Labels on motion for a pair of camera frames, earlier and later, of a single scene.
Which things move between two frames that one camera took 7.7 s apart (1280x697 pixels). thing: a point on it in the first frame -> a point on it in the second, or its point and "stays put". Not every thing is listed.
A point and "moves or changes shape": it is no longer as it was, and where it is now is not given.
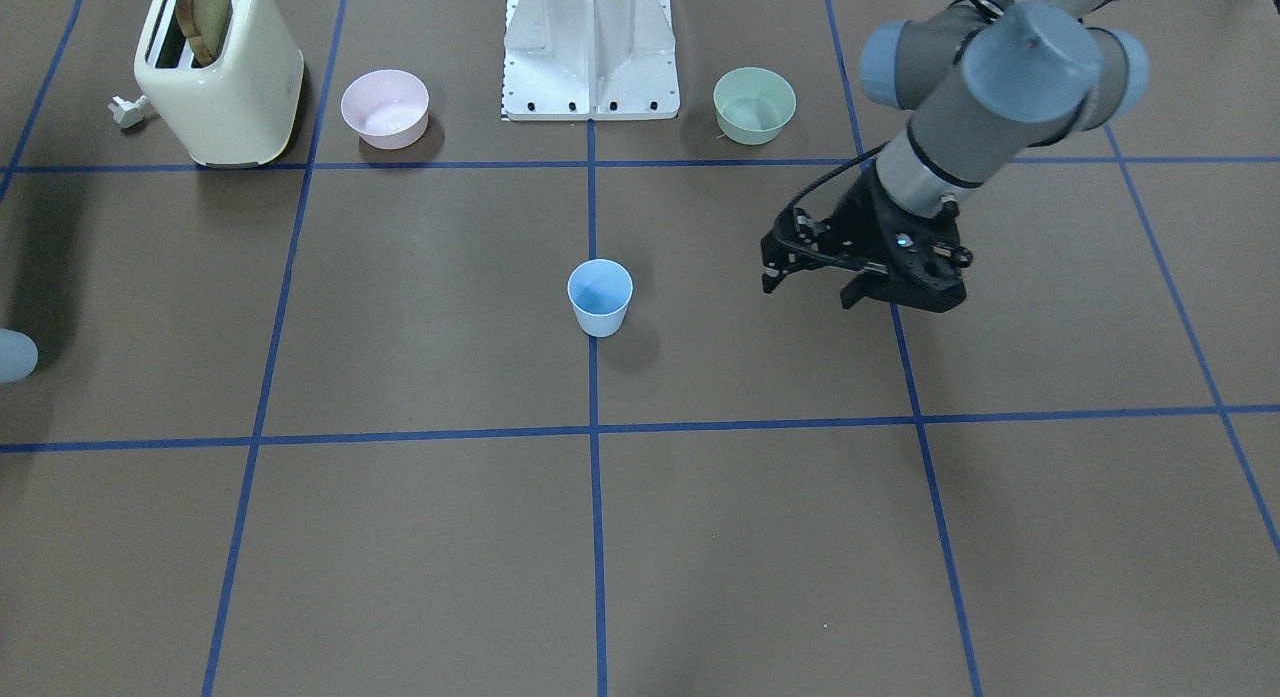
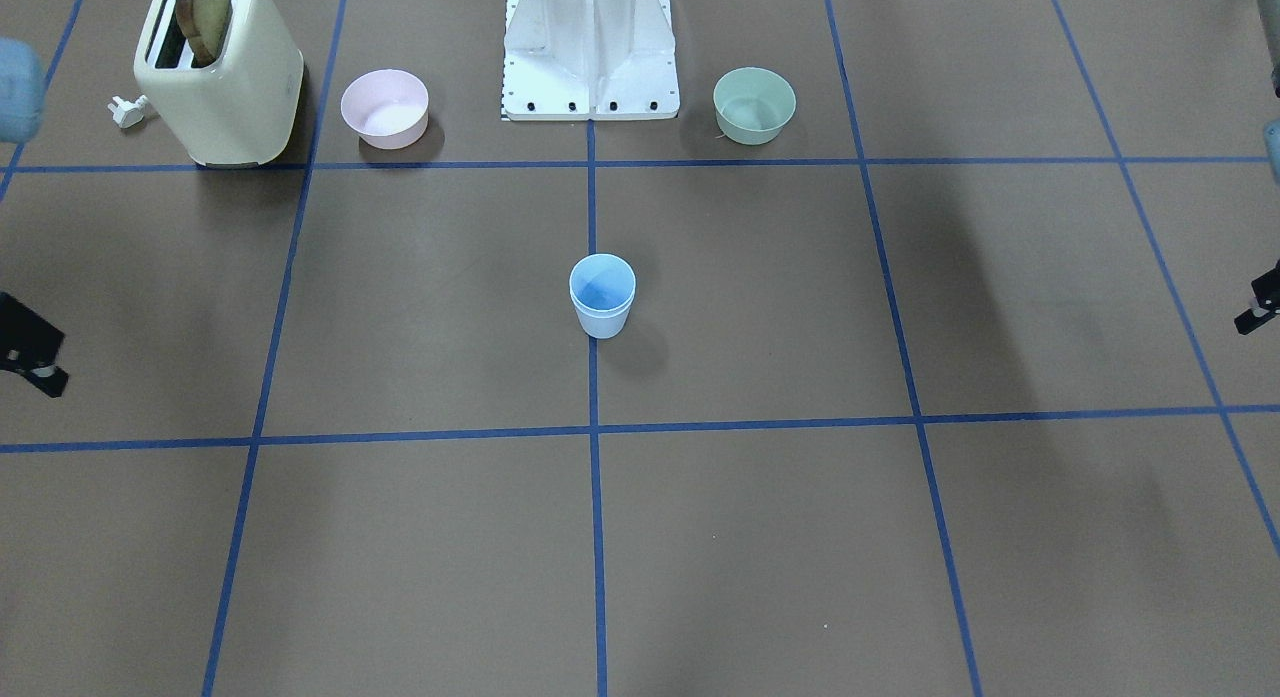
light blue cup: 18,356 moves or changes shape
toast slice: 202,12 stays put
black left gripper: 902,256 -> 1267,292
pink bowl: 388,109 stays put
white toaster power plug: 127,114 stays put
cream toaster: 239,112 stays put
